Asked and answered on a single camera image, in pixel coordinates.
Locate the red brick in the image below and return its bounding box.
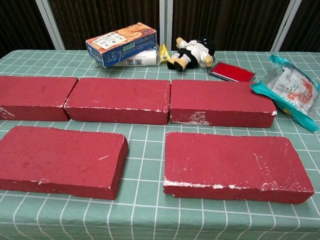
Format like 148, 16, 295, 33
169, 79, 278, 129
162, 131, 315, 205
0, 125, 130, 201
0, 75, 79, 122
63, 77, 171, 126

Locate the small yellow packet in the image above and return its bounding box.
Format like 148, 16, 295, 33
157, 42, 170, 62

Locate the black and white plush doll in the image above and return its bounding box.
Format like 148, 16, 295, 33
166, 36, 217, 72

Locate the orange and blue cardboard box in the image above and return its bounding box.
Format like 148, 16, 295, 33
85, 22, 158, 69

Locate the red ink pad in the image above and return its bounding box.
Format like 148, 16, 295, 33
207, 61, 256, 83

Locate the green checkered tablecloth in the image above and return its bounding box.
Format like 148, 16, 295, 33
0, 49, 320, 240

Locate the dark brown pleated curtain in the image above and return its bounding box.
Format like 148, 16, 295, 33
48, 0, 161, 51
0, 0, 55, 58
279, 0, 320, 52
171, 0, 291, 52

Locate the teal plastic snack bag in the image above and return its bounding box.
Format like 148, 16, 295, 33
250, 54, 320, 133

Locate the grey partition post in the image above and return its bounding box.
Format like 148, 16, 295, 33
271, 0, 303, 52
34, 0, 66, 50
159, 0, 173, 51

